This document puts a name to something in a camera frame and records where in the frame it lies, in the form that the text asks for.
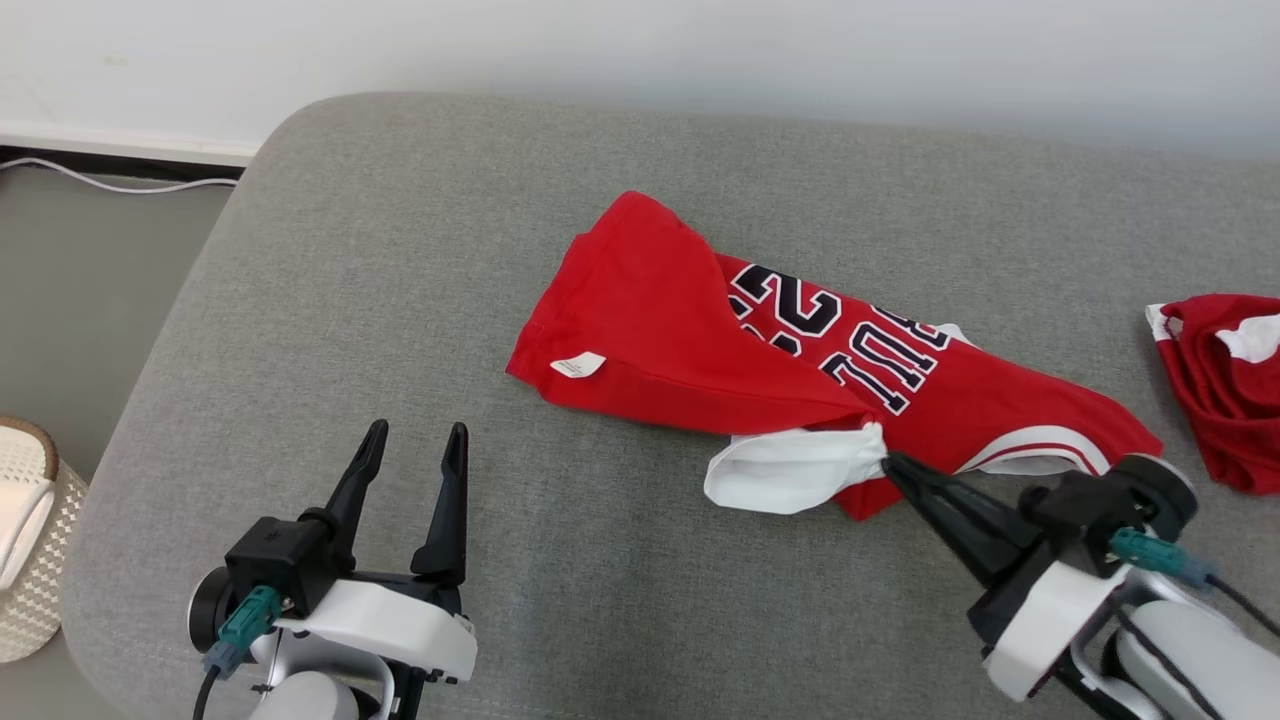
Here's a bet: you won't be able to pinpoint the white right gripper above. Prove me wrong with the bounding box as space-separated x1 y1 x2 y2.
881 452 1131 701

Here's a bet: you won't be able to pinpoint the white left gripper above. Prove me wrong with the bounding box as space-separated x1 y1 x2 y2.
275 419 478 686

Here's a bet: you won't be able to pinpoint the red shorts with white stripe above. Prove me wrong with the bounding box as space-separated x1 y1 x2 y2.
1145 293 1280 497

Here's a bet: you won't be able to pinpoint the red basketball jersey white sleeves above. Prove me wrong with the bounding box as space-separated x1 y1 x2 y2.
505 190 1167 524

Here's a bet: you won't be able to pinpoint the grey fabric sofa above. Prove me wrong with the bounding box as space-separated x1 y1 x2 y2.
62 92 1280 720

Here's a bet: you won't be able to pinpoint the beige woven basket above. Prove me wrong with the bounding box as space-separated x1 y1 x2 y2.
0 415 90 664

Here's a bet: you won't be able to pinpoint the black and white baseboard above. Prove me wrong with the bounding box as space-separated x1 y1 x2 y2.
0 128 263 182

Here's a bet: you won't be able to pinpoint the teal right camera connector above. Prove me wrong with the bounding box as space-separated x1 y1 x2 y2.
1109 527 1218 590

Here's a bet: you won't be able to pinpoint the teal camera connector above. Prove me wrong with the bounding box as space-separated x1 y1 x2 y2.
202 586 284 682
1109 527 1218 590

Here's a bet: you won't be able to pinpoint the teal left camera connector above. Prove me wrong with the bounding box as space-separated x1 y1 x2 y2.
202 586 284 682

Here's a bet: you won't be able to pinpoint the thin black right gripper cable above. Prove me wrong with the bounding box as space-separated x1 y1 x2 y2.
1113 608 1219 718

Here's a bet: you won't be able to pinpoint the black right camera cable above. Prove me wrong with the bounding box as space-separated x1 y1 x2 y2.
1205 574 1280 638

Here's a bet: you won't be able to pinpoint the white floor cable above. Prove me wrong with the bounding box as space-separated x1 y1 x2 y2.
0 156 242 195

